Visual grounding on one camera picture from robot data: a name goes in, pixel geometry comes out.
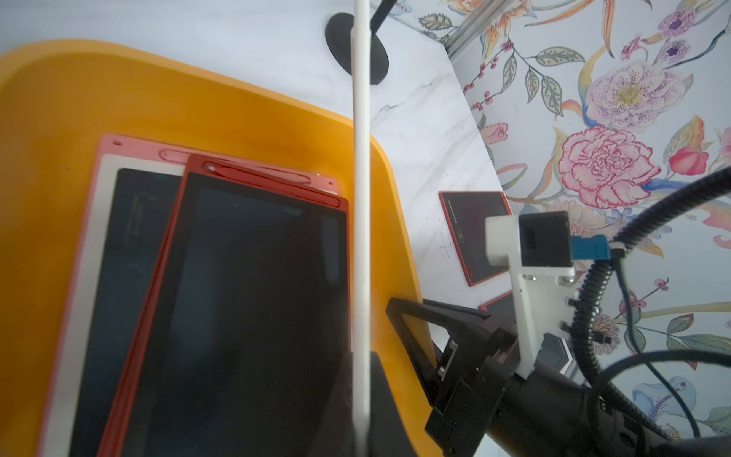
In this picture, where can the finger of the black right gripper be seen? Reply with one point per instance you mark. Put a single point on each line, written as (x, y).
(412, 322)

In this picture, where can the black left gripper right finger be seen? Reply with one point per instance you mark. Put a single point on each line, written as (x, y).
(387, 434)

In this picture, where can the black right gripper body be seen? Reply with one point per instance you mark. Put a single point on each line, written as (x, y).
(475, 391)

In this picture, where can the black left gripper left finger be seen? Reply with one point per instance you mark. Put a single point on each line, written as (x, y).
(335, 433)

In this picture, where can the white writing tablet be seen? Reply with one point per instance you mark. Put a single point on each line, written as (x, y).
(361, 378)

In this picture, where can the pink writing tablet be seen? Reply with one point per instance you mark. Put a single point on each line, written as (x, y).
(135, 186)

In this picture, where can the yellow plastic storage box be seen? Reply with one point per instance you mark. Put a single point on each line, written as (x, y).
(57, 99)

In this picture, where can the black microphone stand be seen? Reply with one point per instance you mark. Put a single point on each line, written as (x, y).
(338, 38)

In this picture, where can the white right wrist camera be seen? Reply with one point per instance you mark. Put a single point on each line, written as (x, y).
(539, 251)

